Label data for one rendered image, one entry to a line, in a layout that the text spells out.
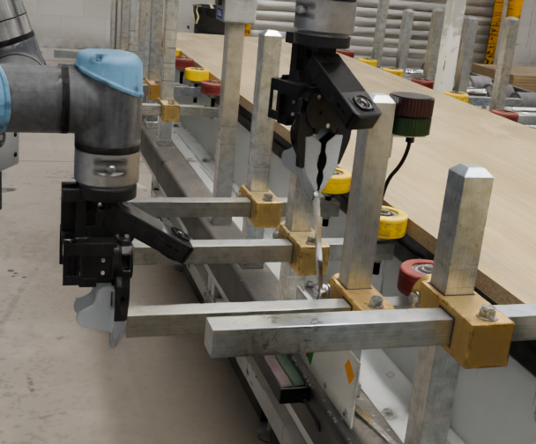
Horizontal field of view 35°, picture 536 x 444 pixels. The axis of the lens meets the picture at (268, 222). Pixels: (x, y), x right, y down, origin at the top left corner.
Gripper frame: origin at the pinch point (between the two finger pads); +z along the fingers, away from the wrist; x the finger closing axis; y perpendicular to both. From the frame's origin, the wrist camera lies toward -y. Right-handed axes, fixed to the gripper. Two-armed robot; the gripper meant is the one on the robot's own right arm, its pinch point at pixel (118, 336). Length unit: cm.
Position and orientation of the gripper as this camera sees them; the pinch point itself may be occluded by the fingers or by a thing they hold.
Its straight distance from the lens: 108.1
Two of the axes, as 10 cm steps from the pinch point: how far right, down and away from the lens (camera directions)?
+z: -0.9, 9.5, 3.1
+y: -9.5, 0.1, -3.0
